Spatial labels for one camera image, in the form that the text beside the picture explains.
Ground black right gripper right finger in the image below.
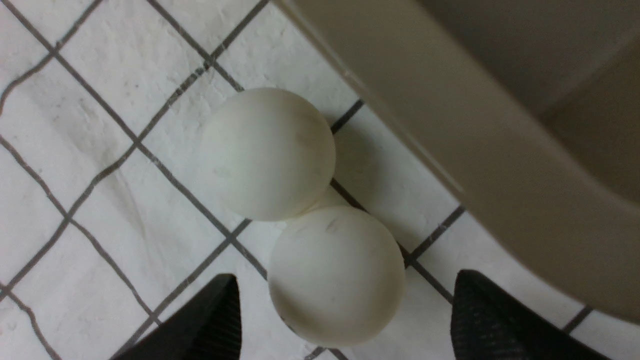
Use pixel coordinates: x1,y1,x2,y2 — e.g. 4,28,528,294
450,269,604,360

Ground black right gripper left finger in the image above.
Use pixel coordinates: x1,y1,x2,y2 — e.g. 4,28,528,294
116,273,242,360

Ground white table-tennis ball with logo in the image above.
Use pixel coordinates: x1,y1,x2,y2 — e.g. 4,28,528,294
267,206,406,347

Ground plain white table-tennis ball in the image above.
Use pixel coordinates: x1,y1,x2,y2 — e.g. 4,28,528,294
199,88,337,221

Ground white grid-pattern tablecloth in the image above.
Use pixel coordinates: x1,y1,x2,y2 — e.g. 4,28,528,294
1,0,639,360

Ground olive plastic bin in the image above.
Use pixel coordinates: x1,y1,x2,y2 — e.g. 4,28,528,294
275,0,640,323

